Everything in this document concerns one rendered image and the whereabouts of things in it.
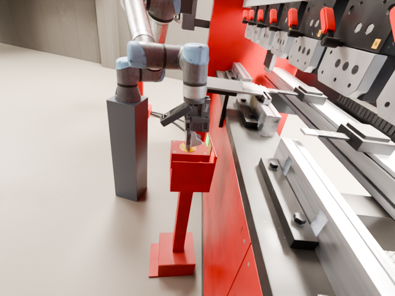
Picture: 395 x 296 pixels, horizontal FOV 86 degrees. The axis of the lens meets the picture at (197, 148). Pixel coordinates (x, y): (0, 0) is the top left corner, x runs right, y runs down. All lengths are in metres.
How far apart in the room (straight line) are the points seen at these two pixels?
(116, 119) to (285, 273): 1.16
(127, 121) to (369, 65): 1.15
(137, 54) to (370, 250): 0.70
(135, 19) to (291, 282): 0.82
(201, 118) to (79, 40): 5.17
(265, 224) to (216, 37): 1.57
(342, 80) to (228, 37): 1.45
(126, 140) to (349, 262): 1.23
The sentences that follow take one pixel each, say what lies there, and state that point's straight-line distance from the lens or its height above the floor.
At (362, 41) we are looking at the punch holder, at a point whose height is 1.27.
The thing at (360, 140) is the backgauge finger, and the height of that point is 1.02.
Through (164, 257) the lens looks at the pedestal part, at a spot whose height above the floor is 0.12.
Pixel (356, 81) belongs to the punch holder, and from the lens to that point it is 0.49.
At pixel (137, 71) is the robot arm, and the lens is 1.29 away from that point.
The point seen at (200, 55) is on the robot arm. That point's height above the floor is 1.17.
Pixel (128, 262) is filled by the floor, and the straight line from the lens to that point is 1.46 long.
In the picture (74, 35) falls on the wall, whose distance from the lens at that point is 5.80.
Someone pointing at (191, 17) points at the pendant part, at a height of 1.21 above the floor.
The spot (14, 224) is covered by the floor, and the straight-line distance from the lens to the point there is 1.83.
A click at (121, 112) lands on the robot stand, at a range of 1.34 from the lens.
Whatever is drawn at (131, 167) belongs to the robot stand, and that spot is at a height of 0.33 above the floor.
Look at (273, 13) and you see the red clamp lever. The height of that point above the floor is 1.30.
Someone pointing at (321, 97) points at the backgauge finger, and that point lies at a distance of 1.15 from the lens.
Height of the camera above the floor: 1.27
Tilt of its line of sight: 32 degrees down
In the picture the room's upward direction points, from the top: 9 degrees clockwise
